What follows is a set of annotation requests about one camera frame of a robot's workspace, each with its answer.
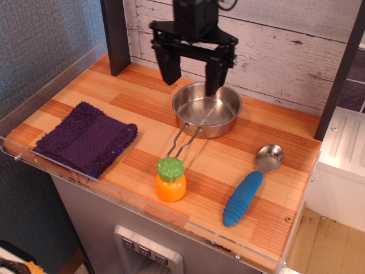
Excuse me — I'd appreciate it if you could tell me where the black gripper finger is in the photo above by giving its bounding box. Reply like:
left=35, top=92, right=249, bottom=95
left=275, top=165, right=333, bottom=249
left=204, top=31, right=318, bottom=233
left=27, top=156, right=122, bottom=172
left=205, top=57, right=228, bottom=96
left=154, top=46, right=181, bottom=86

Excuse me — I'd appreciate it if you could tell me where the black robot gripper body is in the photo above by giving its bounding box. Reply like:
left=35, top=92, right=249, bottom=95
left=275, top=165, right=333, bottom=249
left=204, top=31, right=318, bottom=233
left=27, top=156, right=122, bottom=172
left=149, top=1, right=238, bottom=67

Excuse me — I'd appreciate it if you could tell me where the silver pot with wire handle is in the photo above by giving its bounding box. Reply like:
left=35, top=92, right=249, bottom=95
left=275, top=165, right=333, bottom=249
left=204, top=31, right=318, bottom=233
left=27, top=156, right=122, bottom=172
left=167, top=82, right=242, bottom=158

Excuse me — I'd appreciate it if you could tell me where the orange toy carrot green top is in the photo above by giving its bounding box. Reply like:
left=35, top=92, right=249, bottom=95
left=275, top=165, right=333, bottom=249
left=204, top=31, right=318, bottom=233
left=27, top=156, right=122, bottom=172
left=155, top=157, right=186, bottom=202

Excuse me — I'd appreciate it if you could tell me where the purple knitted cloth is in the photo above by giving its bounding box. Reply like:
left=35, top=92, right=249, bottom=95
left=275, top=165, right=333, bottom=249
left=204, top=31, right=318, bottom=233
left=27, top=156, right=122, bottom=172
left=34, top=102, right=138, bottom=178

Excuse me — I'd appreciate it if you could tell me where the clear acrylic table guard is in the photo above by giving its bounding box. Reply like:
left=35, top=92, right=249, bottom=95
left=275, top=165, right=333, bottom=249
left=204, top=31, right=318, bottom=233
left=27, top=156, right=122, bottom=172
left=1, top=56, right=319, bottom=273

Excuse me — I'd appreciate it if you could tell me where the white toy sink unit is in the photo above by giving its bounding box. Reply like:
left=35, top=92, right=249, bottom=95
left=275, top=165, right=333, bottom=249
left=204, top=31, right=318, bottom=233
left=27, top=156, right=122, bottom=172
left=305, top=107, right=364, bottom=231

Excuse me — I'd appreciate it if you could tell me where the grey toy fridge cabinet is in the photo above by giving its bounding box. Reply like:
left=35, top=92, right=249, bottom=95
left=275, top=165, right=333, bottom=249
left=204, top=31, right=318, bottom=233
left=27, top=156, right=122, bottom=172
left=51, top=174, right=257, bottom=274

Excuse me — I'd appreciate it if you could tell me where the silver dispenser panel with buttons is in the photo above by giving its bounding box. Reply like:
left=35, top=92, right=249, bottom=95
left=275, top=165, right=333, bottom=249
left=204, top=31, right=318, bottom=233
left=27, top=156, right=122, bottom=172
left=114, top=224, right=184, bottom=273

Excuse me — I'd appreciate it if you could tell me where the yellow object bottom left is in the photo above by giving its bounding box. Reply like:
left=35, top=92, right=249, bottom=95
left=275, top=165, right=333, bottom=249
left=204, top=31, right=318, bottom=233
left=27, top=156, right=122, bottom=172
left=23, top=261, right=45, bottom=274

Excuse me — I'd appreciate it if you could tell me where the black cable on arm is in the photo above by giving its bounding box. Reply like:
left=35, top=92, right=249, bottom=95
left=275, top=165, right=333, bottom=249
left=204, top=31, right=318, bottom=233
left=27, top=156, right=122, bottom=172
left=218, top=0, right=239, bottom=12

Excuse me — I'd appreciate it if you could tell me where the dark left shelf post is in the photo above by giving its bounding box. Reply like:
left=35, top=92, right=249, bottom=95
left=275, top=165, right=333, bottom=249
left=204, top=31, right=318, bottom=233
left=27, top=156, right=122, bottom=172
left=100, top=0, right=131, bottom=76

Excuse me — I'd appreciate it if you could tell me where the dark shelf post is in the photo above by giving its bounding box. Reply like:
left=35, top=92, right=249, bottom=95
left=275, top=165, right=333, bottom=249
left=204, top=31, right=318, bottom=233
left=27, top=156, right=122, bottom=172
left=314, top=0, right=364, bottom=141
left=100, top=0, right=131, bottom=76

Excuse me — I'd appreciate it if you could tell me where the spoon with blue handle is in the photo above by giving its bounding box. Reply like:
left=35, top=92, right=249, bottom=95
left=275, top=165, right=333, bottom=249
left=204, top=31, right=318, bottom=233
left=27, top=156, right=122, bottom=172
left=222, top=144, right=283, bottom=227

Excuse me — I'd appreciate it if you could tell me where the dark right shelf post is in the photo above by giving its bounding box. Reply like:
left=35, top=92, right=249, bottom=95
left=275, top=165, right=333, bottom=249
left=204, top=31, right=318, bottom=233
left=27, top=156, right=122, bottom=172
left=314, top=0, right=364, bottom=141

